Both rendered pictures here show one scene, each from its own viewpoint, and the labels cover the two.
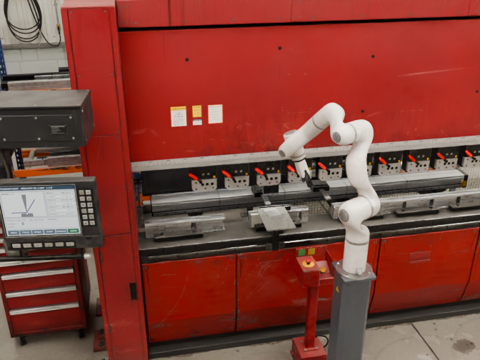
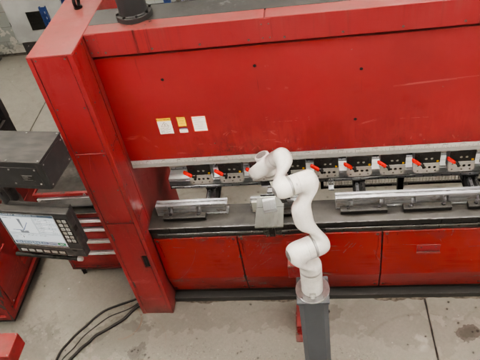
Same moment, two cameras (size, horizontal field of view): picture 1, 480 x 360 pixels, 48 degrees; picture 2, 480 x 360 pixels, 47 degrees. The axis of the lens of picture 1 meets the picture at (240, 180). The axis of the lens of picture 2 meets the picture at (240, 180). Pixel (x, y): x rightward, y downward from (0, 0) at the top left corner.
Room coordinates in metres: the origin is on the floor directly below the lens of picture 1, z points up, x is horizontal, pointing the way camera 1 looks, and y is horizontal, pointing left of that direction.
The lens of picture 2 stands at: (0.62, -1.04, 3.56)
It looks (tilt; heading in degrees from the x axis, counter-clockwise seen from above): 42 degrees down; 23
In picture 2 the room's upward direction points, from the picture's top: 11 degrees counter-clockwise
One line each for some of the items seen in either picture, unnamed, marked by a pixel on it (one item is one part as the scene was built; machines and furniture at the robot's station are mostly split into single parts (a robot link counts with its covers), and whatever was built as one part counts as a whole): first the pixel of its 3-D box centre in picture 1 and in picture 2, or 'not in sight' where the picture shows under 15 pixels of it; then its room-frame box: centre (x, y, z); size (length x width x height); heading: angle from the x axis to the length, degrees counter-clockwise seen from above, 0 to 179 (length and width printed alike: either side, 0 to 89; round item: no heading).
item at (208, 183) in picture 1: (203, 176); (201, 170); (3.00, 0.22, 1.26); 0.15 x 0.09 x 0.17; 101
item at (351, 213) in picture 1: (354, 221); (303, 257); (2.37, -0.57, 1.30); 0.19 x 0.12 x 0.24; 127
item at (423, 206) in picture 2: (416, 211); (426, 206); (3.23, -1.19, 0.89); 0.30 x 0.05 x 0.03; 101
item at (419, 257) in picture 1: (420, 257); (428, 248); (3.13, -1.23, 0.58); 0.15 x 0.02 x 0.07; 101
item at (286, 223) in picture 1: (276, 218); (269, 211); (2.94, -0.22, 1.00); 0.26 x 0.18 x 0.01; 11
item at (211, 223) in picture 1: (185, 226); (192, 206); (2.98, 0.34, 0.92); 0.50 x 0.06 x 0.10; 101
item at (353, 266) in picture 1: (355, 254); (311, 279); (2.39, -0.60, 1.09); 0.19 x 0.19 x 0.18
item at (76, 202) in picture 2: not in sight; (65, 215); (2.57, 1.03, 1.17); 0.40 x 0.24 x 0.07; 101
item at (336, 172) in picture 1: (328, 166); (326, 163); (3.16, -0.56, 1.26); 0.15 x 0.09 x 0.17; 101
